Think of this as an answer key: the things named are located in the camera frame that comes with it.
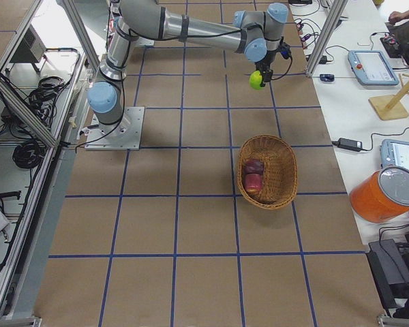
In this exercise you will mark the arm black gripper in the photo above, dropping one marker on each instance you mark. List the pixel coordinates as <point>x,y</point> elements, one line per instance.
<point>263,65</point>

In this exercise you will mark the green apple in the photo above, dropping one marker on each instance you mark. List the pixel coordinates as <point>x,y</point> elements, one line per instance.
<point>256,80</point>

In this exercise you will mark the dark red apple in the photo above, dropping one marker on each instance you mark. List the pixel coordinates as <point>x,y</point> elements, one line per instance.
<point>253,166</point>

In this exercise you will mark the red apple yellow top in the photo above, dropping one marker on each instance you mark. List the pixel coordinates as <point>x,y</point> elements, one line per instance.
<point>252,183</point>

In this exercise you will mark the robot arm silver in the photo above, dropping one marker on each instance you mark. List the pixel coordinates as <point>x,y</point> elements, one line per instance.
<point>257,35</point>

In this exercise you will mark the brown wicker basket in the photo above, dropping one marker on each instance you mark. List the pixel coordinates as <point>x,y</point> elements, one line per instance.
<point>279,179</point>

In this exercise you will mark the small blue device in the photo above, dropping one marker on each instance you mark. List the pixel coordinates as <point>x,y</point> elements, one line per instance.
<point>327,77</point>

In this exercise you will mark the blue teach pendant far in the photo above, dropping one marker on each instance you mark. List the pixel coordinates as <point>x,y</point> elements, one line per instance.
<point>371,68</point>

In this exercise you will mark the blue teach pendant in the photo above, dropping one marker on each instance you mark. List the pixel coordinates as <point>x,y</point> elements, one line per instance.
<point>394,152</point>
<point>371,68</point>

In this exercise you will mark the black power adapter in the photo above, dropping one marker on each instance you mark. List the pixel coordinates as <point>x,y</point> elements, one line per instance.
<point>348,144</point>

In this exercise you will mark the wooden stand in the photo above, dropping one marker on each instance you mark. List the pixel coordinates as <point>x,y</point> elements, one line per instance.
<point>389,107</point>

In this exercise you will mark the blue teach pendant near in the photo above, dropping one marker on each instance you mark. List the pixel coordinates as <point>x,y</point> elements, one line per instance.
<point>394,152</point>

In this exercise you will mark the orange bucket grey lid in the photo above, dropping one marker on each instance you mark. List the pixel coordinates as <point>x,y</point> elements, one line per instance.
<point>382,196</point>

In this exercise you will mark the aluminium frame post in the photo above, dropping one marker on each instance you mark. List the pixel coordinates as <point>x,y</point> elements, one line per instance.
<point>328,27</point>

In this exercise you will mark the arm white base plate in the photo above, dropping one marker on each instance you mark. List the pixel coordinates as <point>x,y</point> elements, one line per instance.
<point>126,136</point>

